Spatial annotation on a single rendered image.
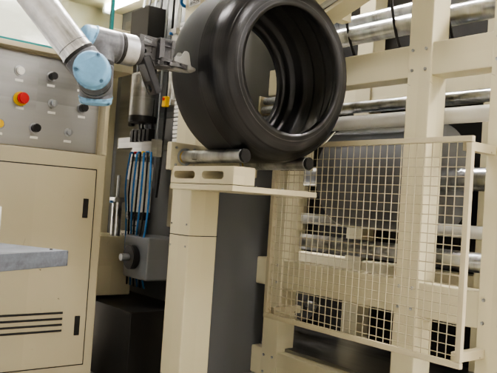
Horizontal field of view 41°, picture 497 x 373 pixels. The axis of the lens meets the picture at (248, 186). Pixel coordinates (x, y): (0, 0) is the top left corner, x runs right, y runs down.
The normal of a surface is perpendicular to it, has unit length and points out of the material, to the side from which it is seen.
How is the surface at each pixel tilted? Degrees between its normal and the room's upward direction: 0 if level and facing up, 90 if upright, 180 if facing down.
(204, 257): 90
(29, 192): 90
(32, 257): 90
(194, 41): 79
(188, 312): 90
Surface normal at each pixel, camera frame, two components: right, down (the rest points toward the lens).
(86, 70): 0.22, 0.00
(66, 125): 0.63, 0.02
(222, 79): -0.14, 0.16
